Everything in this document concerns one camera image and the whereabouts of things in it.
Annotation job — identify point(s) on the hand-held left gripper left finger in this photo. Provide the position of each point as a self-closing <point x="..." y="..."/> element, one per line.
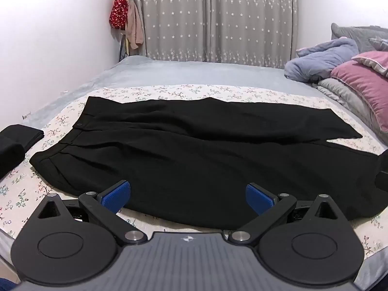
<point x="116" y="196"/>

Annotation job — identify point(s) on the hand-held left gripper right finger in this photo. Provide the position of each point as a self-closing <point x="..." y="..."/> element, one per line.
<point x="257" y="198"/>

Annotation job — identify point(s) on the black pants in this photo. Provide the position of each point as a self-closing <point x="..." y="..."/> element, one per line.
<point x="197" y="157"/>

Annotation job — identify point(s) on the floral printed blanket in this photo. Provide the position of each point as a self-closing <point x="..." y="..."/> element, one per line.
<point x="27" y="194"/>

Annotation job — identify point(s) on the pink pillow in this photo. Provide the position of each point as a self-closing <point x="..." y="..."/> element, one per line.
<point x="363" y="81"/>

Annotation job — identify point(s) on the folded black clothes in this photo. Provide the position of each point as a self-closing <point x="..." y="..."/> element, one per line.
<point x="18" y="141"/>

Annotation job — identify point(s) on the blue-grey quilt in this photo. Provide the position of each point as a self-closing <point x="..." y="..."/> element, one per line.
<point x="324" y="59"/>

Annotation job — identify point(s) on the grey bed sheet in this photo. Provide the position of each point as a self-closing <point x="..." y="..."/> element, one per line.
<point x="197" y="72"/>

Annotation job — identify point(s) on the grey pillow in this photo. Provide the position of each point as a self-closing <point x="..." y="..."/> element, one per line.
<point x="354" y="35"/>

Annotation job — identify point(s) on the pink hanging garment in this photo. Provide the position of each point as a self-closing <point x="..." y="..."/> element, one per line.
<point x="135" y="25"/>

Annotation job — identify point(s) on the grey star-patterned curtain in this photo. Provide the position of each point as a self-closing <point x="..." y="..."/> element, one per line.
<point x="218" y="18"/>

